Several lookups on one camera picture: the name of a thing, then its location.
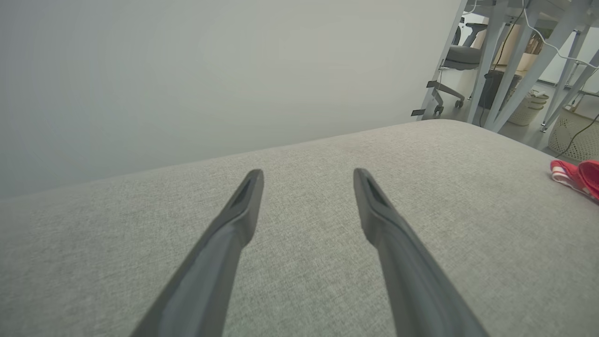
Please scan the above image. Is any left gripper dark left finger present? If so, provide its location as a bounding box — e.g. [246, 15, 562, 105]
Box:
[130, 169, 265, 337]

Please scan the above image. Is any red and white shirt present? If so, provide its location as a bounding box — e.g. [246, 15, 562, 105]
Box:
[550, 159, 599, 203]

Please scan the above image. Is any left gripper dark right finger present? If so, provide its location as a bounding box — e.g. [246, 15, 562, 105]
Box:
[353, 168, 490, 337]

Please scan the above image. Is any thin white cable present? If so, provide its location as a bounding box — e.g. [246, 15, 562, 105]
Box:
[521, 0, 599, 72]

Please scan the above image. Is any grey office chair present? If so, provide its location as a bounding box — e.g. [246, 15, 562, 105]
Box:
[433, 16, 490, 116]

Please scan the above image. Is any large white laundry basket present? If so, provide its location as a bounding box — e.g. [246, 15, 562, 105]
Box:
[548, 108, 599, 162]

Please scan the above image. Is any thin black floor cable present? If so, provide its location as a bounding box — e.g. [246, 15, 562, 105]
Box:
[555, 112, 599, 160]

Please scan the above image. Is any small white laundry basket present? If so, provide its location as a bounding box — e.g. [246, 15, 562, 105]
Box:
[507, 90, 549, 126]

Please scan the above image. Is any white partition panel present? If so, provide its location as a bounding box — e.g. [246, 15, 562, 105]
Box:
[0, 0, 468, 200]

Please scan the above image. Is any grey metal desk frame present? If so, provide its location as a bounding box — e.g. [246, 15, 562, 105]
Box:
[466, 0, 599, 134]

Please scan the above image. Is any grey partition foot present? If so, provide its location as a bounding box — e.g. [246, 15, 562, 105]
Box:
[410, 79, 444, 121]

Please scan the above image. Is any black bin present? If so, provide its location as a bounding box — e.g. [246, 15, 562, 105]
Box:
[479, 69, 521, 111]

